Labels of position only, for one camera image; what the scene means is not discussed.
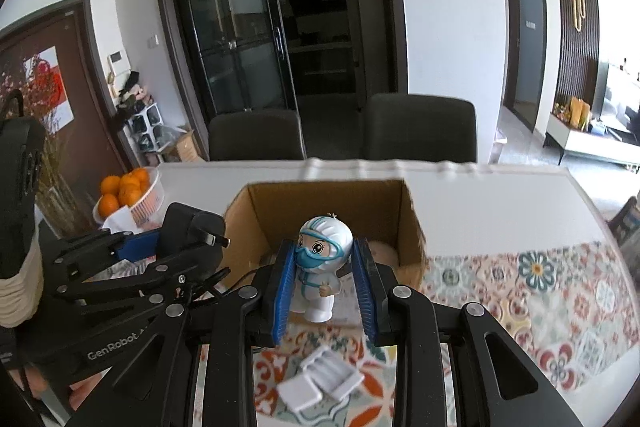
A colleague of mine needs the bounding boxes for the white battery case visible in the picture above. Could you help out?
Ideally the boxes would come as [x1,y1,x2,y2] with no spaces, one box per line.
[277,346,366,413]

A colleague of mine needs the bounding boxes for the pile of slippers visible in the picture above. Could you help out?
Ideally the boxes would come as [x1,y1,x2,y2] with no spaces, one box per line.
[117,69,153,112]

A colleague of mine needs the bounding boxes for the dark glass sliding door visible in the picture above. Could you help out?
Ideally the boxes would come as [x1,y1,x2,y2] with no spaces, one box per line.
[152,0,408,138]

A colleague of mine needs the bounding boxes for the white shoe rack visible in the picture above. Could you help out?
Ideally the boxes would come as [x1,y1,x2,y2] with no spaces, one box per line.
[125,104,166,152]

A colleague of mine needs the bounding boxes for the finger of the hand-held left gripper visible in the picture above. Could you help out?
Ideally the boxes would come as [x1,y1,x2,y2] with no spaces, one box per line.
[42,226,167,279]
[54,251,224,309]

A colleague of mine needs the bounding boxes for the brown cardboard box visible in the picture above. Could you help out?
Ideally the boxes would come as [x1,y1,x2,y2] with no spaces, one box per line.
[220,179,428,293]

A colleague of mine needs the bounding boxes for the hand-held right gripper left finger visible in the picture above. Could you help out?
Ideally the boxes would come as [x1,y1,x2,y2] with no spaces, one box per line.
[65,238,297,427]

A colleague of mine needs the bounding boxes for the patterned table runner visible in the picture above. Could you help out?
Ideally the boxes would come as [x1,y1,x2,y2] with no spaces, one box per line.
[200,239,640,427]

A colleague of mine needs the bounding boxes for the dark interior door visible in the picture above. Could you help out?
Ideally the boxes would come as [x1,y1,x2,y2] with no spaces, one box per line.
[504,0,548,132]

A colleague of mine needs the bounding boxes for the patterned cushion chair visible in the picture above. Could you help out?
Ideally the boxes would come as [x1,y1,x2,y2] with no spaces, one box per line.
[607,196,640,253]

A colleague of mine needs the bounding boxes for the white fruit basket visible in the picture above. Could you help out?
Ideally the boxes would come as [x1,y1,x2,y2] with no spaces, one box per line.
[92,167,166,228]

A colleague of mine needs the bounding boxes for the television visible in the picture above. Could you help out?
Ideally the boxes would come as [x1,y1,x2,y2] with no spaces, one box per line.
[597,62,640,132]

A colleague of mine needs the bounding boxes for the black charger with cable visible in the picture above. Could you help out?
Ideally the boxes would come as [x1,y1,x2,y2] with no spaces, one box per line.
[157,202,261,303]

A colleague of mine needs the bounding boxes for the slatted dark wall panel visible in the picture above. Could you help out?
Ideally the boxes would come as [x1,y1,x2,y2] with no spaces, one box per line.
[548,0,601,112]

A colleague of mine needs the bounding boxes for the white intercom panel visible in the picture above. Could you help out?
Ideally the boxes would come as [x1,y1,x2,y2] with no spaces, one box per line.
[109,49,130,78]

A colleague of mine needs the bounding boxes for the red door decoration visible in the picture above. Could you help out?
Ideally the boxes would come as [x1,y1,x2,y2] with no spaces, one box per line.
[22,47,74,122]

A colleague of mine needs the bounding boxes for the yellow bags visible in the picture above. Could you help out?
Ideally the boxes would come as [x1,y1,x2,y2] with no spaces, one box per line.
[570,97,592,128]

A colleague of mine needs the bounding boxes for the grey dining chair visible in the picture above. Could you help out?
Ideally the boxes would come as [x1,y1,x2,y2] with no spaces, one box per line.
[207,109,307,162]
[361,93,478,164]

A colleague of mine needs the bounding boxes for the white suited figurine toy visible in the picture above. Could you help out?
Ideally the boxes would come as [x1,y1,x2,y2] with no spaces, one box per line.
[290,213,355,323]

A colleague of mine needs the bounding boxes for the white television cabinet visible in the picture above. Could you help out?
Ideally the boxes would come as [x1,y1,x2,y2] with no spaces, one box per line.
[544,112,640,170]

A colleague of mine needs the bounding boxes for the small brown floor box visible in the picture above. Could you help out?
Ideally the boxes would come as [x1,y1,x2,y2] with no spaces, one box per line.
[165,129,203,162]

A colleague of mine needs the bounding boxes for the brown entrance door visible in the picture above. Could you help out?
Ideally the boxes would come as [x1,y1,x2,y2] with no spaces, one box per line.
[0,0,126,208]

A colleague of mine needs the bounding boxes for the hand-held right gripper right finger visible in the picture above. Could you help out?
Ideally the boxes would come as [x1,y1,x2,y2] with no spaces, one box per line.
[352,238,583,427]

